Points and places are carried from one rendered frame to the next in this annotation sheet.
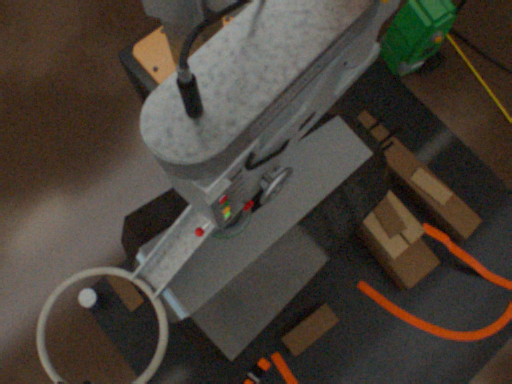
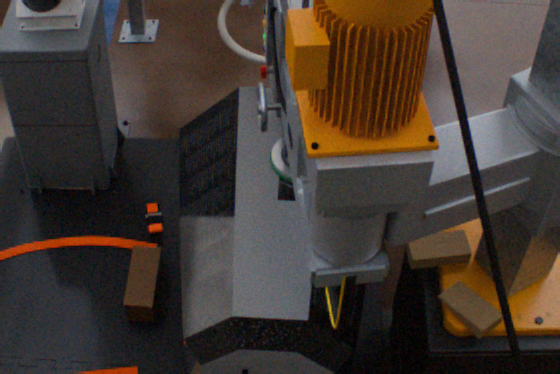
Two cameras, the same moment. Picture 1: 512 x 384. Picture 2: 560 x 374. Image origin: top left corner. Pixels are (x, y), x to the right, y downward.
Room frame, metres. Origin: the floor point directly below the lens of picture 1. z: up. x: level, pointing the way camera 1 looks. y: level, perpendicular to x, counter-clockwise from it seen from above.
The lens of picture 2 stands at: (1.61, -1.56, 3.00)
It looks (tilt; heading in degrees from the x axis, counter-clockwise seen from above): 49 degrees down; 126
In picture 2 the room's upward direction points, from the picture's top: 2 degrees clockwise
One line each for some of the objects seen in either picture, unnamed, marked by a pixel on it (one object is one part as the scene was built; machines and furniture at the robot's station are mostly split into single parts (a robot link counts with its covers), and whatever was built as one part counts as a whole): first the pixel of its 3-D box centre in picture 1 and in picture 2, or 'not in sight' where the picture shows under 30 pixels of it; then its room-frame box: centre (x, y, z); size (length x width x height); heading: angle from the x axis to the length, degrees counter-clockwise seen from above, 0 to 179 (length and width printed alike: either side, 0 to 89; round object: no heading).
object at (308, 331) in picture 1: (309, 329); (144, 283); (-0.01, -0.27, 0.07); 0.30 x 0.12 x 0.12; 125
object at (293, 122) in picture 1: (300, 87); (325, 145); (0.74, -0.17, 1.30); 0.74 x 0.23 x 0.49; 135
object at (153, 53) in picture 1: (200, 53); (510, 269); (1.26, 0.21, 0.76); 0.49 x 0.49 x 0.05; 37
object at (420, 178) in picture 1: (430, 186); not in sight; (0.73, -1.03, 0.13); 0.25 x 0.10 x 0.01; 45
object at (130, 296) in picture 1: (125, 289); not in sight; (0.26, 0.75, 0.02); 0.25 x 0.10 x 0.01; 37
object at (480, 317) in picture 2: not in sight; (470, 305); (1.23, -0.03, 0.80); 0.20 x 0.10 x 0.05; 165
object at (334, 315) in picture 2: not in sight; (338, 280); (0.93, -0.35, 1.05); 0.23 x 0.03 x 0.32; 135
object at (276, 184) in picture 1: (268, 179); (273, 106); (0.47, -0.05, 1.20); 0.15 x 0.10 x 0.15; 135
